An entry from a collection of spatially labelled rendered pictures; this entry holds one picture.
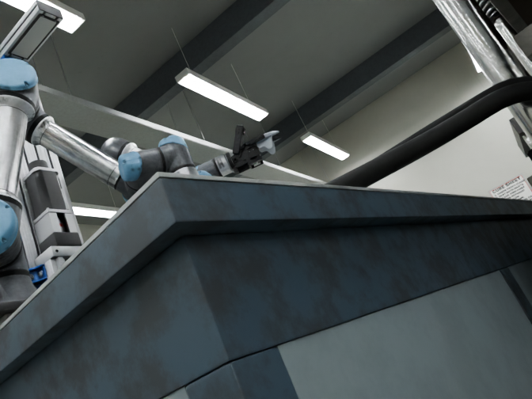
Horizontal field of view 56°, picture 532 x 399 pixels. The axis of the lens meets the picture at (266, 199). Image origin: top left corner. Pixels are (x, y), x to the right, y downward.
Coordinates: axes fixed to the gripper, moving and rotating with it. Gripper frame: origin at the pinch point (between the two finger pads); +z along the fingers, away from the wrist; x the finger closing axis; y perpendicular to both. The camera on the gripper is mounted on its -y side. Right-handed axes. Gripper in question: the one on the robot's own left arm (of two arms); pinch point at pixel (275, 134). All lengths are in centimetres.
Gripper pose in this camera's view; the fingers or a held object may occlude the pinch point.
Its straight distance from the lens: 186.1
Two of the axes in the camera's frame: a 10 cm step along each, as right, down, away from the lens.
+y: 4.1, 8.9, -2.0
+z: 9.0, -4.2, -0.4
